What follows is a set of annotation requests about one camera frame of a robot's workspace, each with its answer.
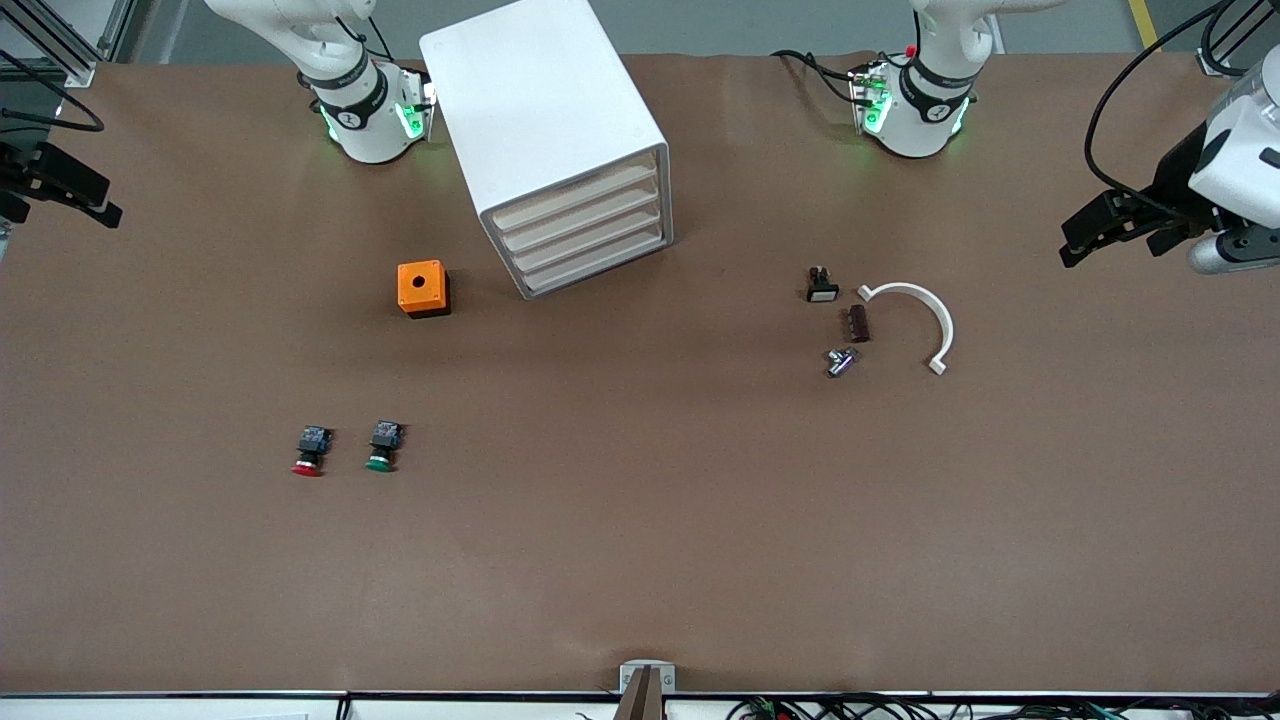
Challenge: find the brown post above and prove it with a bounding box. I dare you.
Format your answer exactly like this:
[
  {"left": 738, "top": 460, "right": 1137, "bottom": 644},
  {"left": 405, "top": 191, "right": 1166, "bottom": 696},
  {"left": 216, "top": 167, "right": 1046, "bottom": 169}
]
[{"left": 612, "top": 668, "right": 667, "bottom": 720}]

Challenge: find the black base cable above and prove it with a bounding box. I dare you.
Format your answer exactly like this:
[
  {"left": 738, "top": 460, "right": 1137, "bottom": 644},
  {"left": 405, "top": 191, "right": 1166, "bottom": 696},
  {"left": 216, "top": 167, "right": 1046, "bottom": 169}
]
[{"left": 770, "top": 48, "right": 863, "bottom": 103}]

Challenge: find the red push button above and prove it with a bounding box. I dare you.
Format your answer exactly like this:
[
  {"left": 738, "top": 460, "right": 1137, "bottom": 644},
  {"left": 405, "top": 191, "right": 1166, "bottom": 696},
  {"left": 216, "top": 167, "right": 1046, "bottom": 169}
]
[{"left": 291, "top": 425, "right": 334, "bottom": 478}]

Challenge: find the aluminium frame profile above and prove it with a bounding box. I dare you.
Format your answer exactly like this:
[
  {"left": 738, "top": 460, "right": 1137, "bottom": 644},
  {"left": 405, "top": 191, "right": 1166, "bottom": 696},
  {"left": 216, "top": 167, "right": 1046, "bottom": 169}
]
[
  {"left": 0, "top": 0, "right": 98, "bottom": 89},
  {"left": 1197, "top": 0, "right": 1280, "bottom": 78}
]

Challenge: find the white curved plastic bracket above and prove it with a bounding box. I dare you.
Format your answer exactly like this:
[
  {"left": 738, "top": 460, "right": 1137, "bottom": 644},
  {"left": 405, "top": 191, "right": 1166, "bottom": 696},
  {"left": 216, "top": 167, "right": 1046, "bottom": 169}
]
[{"left": 858, "top": 282, "right": 955, "bottom": 377}]

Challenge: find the green push button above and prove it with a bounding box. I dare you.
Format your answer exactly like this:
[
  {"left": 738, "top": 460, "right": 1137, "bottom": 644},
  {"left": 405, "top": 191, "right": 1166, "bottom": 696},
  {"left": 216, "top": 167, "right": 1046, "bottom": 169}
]
[{"left": 364, "top": 420, "right": 405, "bottom": 474}]

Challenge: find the black cable bundle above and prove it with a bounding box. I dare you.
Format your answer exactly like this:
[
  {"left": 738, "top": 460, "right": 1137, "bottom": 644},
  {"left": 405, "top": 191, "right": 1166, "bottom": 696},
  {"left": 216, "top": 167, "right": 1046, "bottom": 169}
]
[{"left": 725, "top": 693, "right": 1280, "bottom": 720}]

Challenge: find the grey metal bracket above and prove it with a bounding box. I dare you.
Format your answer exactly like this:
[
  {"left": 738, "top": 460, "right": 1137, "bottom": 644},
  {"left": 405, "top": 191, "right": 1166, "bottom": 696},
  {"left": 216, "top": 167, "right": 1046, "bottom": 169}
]
[{"left": 619, "top": 661, "right": 677, "bottom": 695}]

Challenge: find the white table edge rail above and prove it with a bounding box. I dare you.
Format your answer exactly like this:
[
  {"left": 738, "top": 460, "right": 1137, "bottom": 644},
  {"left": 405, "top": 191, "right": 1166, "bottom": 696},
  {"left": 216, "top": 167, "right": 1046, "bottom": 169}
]
[{"left": 0, "top": 692, "right": 1280, "bottom": 720}]

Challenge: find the orange button enclosure box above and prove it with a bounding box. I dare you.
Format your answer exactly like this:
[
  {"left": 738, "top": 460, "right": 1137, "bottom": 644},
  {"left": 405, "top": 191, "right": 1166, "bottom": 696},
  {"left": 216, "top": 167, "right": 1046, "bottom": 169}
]
[{"left": 397, "top": 260, "right": 451, "bottom": 319}]

